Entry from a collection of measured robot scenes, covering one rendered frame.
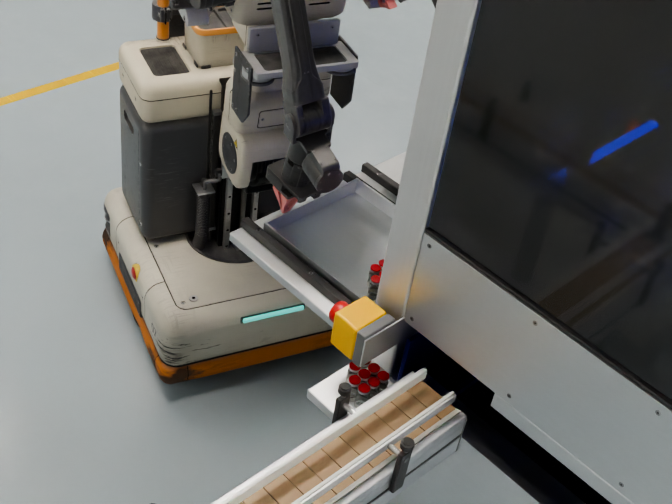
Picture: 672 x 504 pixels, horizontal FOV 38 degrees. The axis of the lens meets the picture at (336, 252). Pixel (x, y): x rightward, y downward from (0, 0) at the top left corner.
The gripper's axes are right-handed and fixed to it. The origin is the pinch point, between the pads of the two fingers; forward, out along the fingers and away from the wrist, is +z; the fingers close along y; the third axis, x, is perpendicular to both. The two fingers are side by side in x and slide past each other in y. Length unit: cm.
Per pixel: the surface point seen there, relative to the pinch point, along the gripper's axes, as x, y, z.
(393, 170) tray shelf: 32.7, 0.3, 3.6
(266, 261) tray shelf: -10.2, 7.2, 2.8
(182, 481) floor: -13, 3, 93
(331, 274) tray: -5.6, 19.1, -3.0
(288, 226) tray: 0.2, 1.8, 3.4
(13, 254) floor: -2, -98, 111
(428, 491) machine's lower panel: -12, 59, 13
